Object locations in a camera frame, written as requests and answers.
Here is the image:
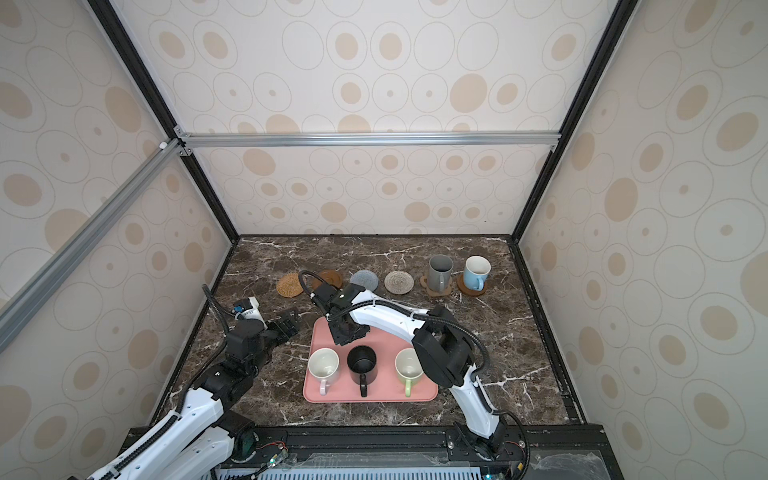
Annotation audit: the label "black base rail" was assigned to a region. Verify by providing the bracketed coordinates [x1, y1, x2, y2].
[119, 423, 625, 480]

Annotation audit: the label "light blue mug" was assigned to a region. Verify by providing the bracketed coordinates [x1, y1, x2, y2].
[462, 255, 492, 292]

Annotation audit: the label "brown wooden coaster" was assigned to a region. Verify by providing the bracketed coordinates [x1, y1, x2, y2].
[457, 276, 487, 297]
[319, 270, 343, 289]

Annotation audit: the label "white mug pink handle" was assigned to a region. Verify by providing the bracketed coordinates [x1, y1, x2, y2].
[308, 348, 340, 396]

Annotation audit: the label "paw print coaster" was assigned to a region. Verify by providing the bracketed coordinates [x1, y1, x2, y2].
[420, 275, 454, 298]

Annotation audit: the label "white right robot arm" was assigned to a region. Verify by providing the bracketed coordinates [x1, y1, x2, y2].
[309, 282, 530, 460]

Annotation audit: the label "pink tray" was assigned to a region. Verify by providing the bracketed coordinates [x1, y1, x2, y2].
[303, 318, 438, 403]

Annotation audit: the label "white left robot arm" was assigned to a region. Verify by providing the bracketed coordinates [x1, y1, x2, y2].
[90, 308, 299, 479]

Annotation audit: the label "black corner frame post left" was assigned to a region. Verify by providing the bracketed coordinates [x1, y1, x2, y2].
[87, 0, 240, 245]

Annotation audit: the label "black mug front centre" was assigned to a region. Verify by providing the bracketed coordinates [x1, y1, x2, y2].
[346, 345, 378, 398]

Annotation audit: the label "multicolour woven coaster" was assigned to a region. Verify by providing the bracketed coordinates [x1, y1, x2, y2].
[384, 271, 415, 295]

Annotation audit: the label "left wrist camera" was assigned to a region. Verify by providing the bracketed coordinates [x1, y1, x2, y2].
[226, 296, 267, 374]

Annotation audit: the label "silver aluminium rail back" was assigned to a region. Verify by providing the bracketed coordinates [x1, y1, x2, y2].
[180, 130, 561, 148]

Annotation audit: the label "rattan woven coaster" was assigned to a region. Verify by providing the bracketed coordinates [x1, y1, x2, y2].
[276, 272, 303, 298]

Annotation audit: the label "silver aluminium rail left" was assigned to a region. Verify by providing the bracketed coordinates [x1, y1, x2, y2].
[1, 139, 182, 350]

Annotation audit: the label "black corner frame post right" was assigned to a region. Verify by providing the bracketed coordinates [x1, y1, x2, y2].
[510, 0, 638, 245]

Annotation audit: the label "black corner frame post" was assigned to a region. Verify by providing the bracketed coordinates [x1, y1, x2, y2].
[510, 0, 638, 245]
[87, 0, 240, 245]

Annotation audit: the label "grey mug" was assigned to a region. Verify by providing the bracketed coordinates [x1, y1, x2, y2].
[426, 254, 453, 294]

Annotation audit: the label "white mug green handle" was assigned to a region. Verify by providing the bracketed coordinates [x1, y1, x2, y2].
[395, 348, 424, 398]

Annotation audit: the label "grey woven coaster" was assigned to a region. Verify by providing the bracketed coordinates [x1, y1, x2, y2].
[350, 269, 379, 292]

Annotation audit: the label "silver aluminium rail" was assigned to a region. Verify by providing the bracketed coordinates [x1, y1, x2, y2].
[180, 130, 561, 148]
[1, 139, 182, 350]

